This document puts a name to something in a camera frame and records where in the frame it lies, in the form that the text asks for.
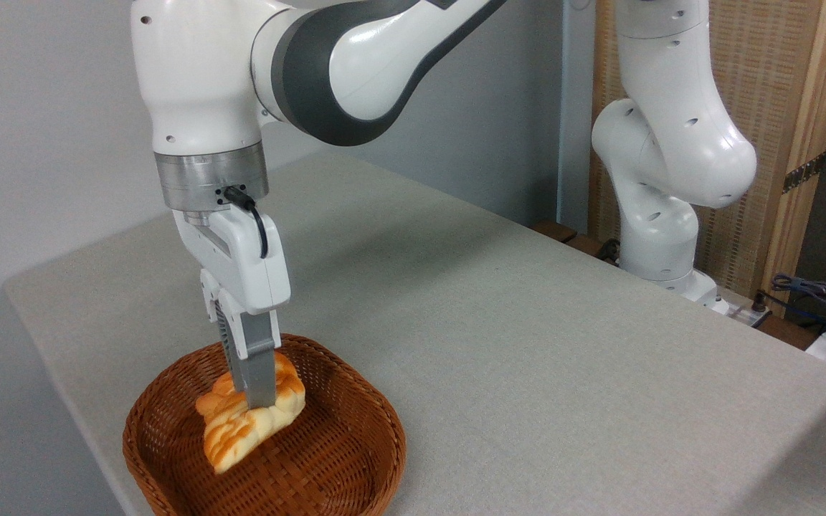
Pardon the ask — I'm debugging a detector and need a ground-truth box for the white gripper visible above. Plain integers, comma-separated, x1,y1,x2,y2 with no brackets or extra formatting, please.
173,208,292,411

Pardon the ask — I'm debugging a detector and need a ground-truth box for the long braided bread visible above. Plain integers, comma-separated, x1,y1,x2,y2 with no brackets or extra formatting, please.
203,351,307,475

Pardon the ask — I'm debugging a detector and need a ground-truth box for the round bread roll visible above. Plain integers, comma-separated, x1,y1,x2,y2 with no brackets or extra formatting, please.
195,371,243,421

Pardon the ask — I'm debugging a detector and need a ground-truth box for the brown wicker basket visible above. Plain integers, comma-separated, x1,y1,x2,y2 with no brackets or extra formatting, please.
123,333,407,516

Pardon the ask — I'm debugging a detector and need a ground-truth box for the grey tablecloth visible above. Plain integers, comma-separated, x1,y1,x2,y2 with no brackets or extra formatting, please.
3,150,826,516

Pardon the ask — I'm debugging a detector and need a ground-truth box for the brass hinge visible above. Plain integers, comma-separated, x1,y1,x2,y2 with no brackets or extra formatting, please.
782,152,826,195

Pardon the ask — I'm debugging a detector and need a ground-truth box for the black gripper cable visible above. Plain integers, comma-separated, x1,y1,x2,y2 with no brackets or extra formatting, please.
223,184,270,259

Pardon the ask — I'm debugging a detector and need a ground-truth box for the bundle of dark cables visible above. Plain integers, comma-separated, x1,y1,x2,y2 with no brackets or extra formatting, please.
756,274,826,339

